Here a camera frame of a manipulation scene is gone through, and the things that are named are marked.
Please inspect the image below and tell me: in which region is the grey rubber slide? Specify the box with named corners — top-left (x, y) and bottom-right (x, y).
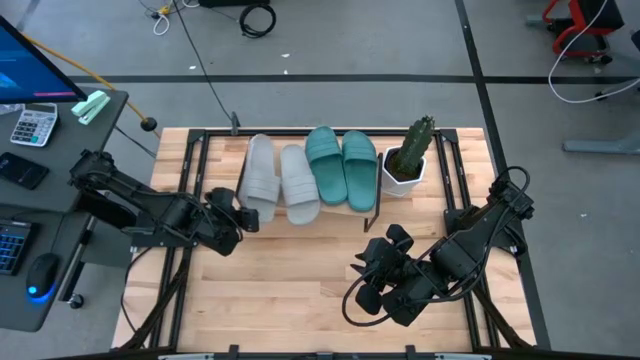
top-left (237, 133), bottom-right (281, 224)
top-left (279, 143), bottom-right (321, 226)

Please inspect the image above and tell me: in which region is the green rubber slide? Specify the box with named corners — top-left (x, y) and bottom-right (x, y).
top-left (304, 125), bottom-right (349, 206)
top-left (341, 129), bottom-right (379, 213)

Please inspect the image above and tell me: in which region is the grey desk calculator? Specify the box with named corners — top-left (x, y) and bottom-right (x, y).
top-left (9, 102), bottom-right (60, 148)

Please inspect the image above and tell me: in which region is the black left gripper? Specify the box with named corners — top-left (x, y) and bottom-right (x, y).
top-left (205, 187), bottom-right (260, 234)

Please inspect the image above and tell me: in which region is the grey table foot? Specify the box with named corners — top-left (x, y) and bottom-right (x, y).
top-left (562, 77), bottom-right (640, 155)

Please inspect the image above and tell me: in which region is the coiled black cable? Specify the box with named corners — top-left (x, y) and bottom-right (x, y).
top-left (238, 3), bottom-right (277, 39)

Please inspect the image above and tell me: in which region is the long white cable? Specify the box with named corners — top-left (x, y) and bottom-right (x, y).
top-left (548, 0), bottom-right (640, 105)

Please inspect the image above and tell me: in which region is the black smartphone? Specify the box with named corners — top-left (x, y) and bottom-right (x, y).
top-left (0, 151), bottom-right (51, 191)

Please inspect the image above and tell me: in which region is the wooden shelf with black legs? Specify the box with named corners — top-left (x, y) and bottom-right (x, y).
top-left (234, 132), bottom-right (385, 234)

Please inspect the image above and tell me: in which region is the small white looped cable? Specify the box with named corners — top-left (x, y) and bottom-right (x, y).
top-left (151, 4), bottom-right (172, 37)

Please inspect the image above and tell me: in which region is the mint green stapler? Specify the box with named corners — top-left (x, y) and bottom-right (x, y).
top-left (70, 89), bottom-right (112, 126)

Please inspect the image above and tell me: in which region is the black computer mouse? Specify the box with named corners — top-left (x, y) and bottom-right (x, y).
top-left (24, 252), bottom-right (61, 304)

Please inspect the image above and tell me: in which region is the red and black cart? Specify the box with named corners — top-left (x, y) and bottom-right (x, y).
top-left (542, 0), bottom-right (626, 65)

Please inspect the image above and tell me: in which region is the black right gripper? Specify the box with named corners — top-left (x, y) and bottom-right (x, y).
top-left (352, 224), bottom-right (415, 316)

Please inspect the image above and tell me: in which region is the white plant pot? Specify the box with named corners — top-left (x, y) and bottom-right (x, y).
top-left (380, 145), bottom-right (428, 198)

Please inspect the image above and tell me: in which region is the backlit black keyboard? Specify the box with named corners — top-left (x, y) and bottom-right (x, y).
top-left (0, 218), bottom-right (34, 277)

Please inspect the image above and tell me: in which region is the black aluminium table frame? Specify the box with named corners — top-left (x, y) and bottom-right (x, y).
top-left (112, 127), bottom-right (539, 360)

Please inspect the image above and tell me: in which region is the computer monitor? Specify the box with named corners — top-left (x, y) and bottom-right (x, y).
top-left (0, 14), bottom-right (89, 105)

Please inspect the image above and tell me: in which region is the long black cable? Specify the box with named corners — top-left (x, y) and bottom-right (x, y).
top-left (171, 0), bottom-right (236, 121)

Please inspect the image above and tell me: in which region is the dark grey desk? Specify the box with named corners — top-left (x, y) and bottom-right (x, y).
top-left (0, 87), bottom-right (130, 334)

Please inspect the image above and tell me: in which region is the yellow orange cable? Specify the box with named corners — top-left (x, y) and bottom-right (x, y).
top-left (22, 33), bottom-right (161, 139)

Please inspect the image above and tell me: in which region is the black box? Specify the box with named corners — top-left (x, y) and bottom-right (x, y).
top-left (198, 0), bottom-right (271, 8)

